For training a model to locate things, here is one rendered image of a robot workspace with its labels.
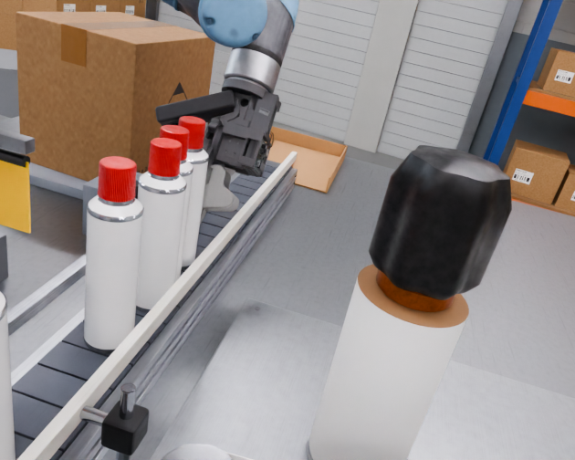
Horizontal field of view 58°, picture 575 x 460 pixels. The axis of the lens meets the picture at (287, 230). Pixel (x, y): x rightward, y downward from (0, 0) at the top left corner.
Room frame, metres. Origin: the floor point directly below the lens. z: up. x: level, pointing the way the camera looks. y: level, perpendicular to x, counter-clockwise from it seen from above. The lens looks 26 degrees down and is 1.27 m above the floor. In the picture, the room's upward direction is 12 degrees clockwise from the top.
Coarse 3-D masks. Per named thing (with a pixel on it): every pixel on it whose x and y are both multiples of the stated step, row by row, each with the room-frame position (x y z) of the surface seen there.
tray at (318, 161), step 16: (272, 128) 1.46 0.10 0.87; (288, 144) 1.44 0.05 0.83; (304, 144) 1.45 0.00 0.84; (320, 144) 1.44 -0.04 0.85; (336, 144) 1.43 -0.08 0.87; (272, 160) 1.28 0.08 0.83; (304, 160) 1.33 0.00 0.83; (320, 160) 1.36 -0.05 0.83; (336, 160) 1.39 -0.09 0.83; (304, 176) 1.21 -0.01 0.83; (320, 176) 1.23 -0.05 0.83
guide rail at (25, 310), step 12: (72, 264) 0.44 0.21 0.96; (84, 264) 0.45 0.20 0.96; (60, 276) 0.42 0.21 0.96; (72, 276) 0.42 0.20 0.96; (48, 288) 0.39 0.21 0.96; (60, 288) 0.41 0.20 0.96; (24, 300) 0.37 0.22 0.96; (36, 300) 0.37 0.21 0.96; (48, 300) 0.39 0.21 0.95; (12, 312) 0.35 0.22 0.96; (24, 312) 0.36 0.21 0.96; (36, 312) 0.37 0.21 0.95; (12, 324) 0.34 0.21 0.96
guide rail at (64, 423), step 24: (288, 168) 1.06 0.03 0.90; (264, 192) 0.86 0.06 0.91; (240, 216) 0.74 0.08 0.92; (216, 240) 0.64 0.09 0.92; (192, 264) 0.57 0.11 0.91; (168, 312) 0.48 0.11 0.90; (144, 336) 0.42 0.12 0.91; (120, 360) 0.37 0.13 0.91; (96, 384) 0.34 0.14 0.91; (72, 408) 0.31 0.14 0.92; (48, 432) 0.28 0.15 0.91; (24, 456) 0.25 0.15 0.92; (48, 456) 0.27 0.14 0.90
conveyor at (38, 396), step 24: (240, 192) 0.91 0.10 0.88; (216, 216) 0.79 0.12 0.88; (192, 288) 0.56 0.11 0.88; (144, 312) 0.49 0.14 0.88; (72, 336) 0.43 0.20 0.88; (48, 360) 0.39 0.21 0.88; (72, 360) 0.40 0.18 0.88; (96, 360) 0.40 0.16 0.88; (24, 384) 0.35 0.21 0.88; (48, 384) 0.36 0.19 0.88; (72, 384) 0.36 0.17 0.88; (24, 408) 0.33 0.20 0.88; (48, 408) 0.33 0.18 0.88; (96, 408) 0.34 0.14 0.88; (24, 432) 0.30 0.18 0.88; (72, 432) 0.31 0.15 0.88
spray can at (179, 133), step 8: (168, 128) 0.57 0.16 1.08; (176, 128) 0.58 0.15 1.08; (184, 128) 0.58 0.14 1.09; (160, 136) 0.56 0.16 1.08; (168, 136) 0.56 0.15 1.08; (176, 136) 0.56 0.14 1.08; (184, 136) 0.56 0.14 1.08; (184, 144) 0.56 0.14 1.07; (184, 152) 0.57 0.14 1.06; (184, 160) 0.57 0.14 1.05; (184, 168) 0.56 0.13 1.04; (192, 168) 0.57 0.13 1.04; (184, 176) 0.56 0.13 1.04; (192, 176) 0.57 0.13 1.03; (184, 200) 0.56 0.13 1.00; (184, 208) 0.56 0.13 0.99; (184, 216) 0.56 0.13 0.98; (184, 224) 0.57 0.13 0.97; (184, 232) 0.57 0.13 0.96; (176, 272) 0.56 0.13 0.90; (176, 280) 0.56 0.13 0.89
